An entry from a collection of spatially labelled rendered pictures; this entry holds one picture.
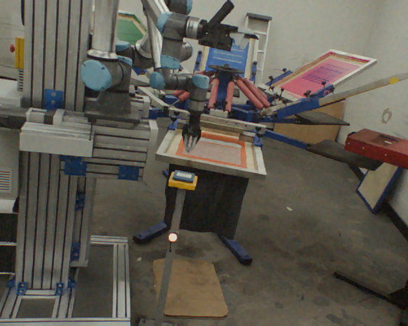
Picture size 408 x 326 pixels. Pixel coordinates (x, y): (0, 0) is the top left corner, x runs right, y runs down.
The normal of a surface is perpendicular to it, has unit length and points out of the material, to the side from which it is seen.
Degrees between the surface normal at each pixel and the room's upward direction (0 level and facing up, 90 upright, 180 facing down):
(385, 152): 91
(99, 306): 0
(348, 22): 90
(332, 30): 90
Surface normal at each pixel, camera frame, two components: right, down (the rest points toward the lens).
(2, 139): 0.18, 0.36
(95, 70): -0.28, 0.41
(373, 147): -0.55, 0.22
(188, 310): 0.18, -0.92
